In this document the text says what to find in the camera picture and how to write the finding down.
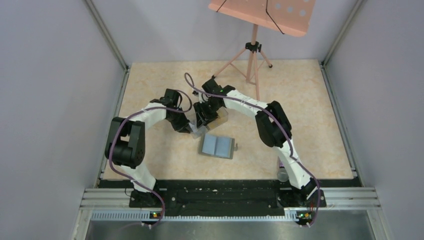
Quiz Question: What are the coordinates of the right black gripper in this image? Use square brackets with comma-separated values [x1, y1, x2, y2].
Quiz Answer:
[193, 100, 222, 130]

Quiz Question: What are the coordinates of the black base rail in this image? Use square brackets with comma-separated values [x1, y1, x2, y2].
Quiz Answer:
[83, 180, 360, 221]

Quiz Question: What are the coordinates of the pink music stand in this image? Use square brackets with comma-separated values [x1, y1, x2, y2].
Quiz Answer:
[208, 0, 317, 115]

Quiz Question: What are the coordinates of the clear plastic card box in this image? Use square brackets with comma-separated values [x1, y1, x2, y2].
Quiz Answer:
[187, 107, 228, 139]

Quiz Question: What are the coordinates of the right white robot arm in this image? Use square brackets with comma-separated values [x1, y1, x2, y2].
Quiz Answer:
[192, 78, 323, 207]

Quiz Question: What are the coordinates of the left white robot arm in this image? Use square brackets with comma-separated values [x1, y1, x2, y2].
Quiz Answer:
[104, 88, 192, 207]

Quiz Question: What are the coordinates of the purple glitter microphone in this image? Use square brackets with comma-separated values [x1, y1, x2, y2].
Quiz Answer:
[277, 157, 289, 183]

